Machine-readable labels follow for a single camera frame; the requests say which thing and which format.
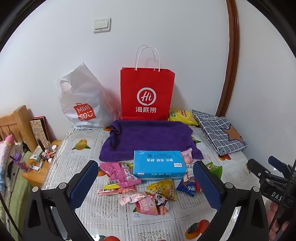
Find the green and white bedding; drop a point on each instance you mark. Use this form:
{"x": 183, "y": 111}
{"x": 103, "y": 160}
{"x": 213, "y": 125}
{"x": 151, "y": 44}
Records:
{"x": 13, "y": 197}

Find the pink long strip packet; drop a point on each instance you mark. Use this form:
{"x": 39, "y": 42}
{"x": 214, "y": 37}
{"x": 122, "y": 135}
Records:
{"x": 115, "y": 191}

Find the yellow chip bag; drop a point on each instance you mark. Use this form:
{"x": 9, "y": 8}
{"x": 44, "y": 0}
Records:
{"x": 182, "y": 117}

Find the brown picture frame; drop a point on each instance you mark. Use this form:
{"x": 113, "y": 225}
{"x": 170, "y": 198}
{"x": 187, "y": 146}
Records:
{"x": 39, "y": 129}

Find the purple bottle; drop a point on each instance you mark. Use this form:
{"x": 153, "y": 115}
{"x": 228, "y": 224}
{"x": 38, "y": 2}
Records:
{"x": 22, "y": 162}

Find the magenta snack packet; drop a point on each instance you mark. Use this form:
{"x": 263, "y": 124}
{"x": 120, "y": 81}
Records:
{"x": 118, "y": 173}

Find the white plastic shopping bag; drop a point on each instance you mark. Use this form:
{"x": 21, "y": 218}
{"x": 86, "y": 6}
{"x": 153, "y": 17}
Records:
{"x": 87, "y": 92}

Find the pink panda print snack packet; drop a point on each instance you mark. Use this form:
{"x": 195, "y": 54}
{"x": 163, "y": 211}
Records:
{"x": 148, "y": 205}

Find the small pale pink packet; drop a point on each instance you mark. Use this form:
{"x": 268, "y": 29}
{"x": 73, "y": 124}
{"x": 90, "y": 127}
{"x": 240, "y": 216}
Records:
{"x": 129, "y": 198}

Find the red paper bag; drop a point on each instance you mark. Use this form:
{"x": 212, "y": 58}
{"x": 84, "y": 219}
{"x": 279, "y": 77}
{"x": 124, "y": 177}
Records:
{"x": 148, "y": 78}

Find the blue tissue pack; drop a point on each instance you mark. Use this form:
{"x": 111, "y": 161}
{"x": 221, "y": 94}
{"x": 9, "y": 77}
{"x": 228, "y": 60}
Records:
{"x": 159, "y": 164}

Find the wooden bed headboard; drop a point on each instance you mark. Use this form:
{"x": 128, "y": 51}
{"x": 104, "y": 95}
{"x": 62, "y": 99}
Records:
{"x": 20, "y": 120}

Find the green snack packet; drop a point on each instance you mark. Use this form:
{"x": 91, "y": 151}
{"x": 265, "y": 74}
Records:
{"x": 215, "y": 170}

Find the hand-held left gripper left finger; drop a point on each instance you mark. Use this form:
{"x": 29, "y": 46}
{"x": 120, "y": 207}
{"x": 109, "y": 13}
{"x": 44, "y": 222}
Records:
{"x": 84, "y": 183}

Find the purple towel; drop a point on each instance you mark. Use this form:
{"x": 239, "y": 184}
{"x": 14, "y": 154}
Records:
{"x": 148, "y": 136}

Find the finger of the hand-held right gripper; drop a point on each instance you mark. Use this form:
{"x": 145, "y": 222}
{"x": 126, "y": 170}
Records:
{"x": 278, "y": 162}
{"x": 256, "y": 168}

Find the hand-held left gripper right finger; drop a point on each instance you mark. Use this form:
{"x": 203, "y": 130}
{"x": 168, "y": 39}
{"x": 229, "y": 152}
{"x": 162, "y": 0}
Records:
{"x": 207, "y": 185}

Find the brown wooden door frame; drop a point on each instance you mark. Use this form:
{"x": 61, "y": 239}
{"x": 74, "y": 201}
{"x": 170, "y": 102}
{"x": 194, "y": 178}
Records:
{"x": 232, "y": 46}

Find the fruit print tablecloth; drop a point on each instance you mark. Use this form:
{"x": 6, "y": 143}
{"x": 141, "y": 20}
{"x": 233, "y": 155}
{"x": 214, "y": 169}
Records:
{"x": 69, "y": 162}

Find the grey checked folded cloth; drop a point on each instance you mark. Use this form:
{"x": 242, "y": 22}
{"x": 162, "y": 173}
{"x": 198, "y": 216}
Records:
{"x": 215, "y": 132}

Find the wooden nightstand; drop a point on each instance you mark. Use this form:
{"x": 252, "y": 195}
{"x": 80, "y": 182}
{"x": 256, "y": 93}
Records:
{"x": 34, "y": 176}

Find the blue snack packet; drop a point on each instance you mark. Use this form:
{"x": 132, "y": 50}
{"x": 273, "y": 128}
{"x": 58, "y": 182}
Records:
{"x": 187, "y": 187}

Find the pink round candy packet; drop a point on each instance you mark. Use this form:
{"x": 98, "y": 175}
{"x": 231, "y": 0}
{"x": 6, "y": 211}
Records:
{"x": 187, "y": 158}

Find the cluster of small cosmetics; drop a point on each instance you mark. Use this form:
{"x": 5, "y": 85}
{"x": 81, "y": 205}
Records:
{"x": 46, "y": 155}

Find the pink plush toy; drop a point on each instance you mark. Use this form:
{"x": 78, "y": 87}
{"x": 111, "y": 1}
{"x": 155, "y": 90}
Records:
{"x": 8, "y": 139}

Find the yellow triangular snack packet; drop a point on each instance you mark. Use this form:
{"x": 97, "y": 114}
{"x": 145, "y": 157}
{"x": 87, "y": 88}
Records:
{"x": 163, "y": 187}

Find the person's right hand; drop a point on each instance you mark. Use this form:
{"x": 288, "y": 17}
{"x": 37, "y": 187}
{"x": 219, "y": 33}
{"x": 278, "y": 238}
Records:
{"x": 274, "y": 215}

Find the white light switch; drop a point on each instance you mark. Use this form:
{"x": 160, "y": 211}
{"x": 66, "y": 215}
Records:
{"x": 102, "y": 26}

